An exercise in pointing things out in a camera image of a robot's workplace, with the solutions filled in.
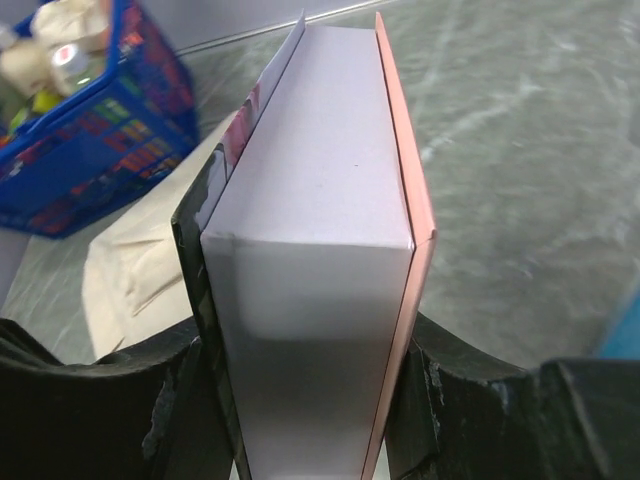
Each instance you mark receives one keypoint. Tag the blue plastic basket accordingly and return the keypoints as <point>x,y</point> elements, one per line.
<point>108,144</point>

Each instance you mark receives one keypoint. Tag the pink flower cover book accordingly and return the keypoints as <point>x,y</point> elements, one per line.
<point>304,243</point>

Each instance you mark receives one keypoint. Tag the beige cloth pouch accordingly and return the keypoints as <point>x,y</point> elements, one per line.
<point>27,61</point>

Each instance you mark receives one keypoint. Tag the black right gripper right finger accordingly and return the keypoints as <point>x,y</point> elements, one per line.
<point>459,413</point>

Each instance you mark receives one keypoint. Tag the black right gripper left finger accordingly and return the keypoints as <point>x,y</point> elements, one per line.
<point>148,411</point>

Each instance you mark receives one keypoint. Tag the beige canvas backpack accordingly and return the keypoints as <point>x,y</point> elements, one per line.
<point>133,287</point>

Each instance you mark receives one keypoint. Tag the blue thin booklet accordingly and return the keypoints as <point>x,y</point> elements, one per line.
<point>622,340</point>

